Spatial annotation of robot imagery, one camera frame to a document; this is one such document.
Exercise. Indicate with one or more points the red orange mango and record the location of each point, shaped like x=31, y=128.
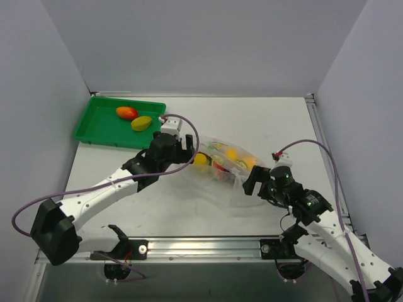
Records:
x=127, y=113

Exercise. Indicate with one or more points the watermelon slice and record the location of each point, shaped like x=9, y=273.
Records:
x=220, y=172

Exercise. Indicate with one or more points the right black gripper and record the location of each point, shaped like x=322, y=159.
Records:
x=260, y=183

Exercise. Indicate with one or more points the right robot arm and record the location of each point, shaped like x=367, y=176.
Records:
x=321, y=237

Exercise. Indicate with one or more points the yellow lemon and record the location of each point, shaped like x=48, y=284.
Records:
x=231, y=153

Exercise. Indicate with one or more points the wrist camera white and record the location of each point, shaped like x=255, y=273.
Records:
x=281, y=159
x=171, y=125

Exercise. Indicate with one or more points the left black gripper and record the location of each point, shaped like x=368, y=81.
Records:
x=181, y=151

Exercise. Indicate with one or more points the green plastic tray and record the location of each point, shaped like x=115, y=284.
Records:
x=100, y=124

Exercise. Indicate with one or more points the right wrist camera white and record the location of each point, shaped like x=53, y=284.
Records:
x=281, y=159

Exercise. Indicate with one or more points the yellow pear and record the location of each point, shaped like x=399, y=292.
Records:
x=201, y=162

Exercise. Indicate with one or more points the clear plastic bag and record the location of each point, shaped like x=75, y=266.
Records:
x=222, y=193

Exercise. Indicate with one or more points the aluminium front rail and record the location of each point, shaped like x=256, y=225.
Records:
x=201, y=248

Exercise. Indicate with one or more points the aluminium rail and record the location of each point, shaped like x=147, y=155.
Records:
x=320, y=136
x=201, y=248

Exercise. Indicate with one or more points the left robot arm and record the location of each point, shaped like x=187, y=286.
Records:
x=56, y=226

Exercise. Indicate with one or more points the orange fruit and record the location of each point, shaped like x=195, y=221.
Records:
x=250, y=162

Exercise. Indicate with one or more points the aluminium right side rail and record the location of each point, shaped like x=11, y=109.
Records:
x=320, y=136

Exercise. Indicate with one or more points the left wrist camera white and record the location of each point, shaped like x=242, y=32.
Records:
x=171, y=125

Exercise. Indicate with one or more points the yellow green mango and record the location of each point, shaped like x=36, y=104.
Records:
x=141, y=123

